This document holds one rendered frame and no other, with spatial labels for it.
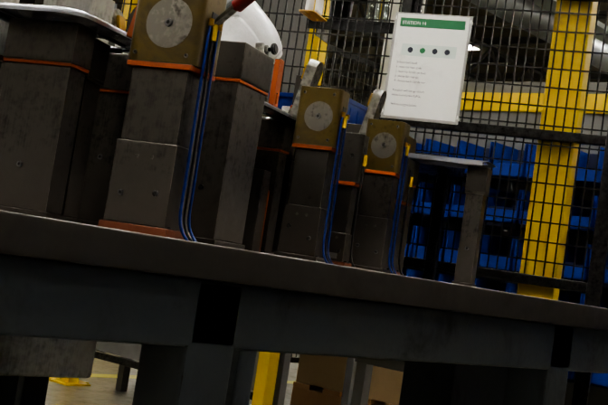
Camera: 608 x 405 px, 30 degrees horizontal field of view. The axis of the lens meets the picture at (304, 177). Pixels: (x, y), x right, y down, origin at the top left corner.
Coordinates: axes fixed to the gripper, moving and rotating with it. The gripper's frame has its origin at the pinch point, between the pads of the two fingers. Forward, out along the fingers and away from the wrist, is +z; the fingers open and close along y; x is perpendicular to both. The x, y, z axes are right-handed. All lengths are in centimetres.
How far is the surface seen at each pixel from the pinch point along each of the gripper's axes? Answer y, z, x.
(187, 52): 25, 36, -93
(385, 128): 18.6, 27.4, 7.3
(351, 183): 17.5, 42.2, -5.9
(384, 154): 19.0, 33.2, 7.4
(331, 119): 20.1, 32.5, -27.6
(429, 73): 6, 0, 69
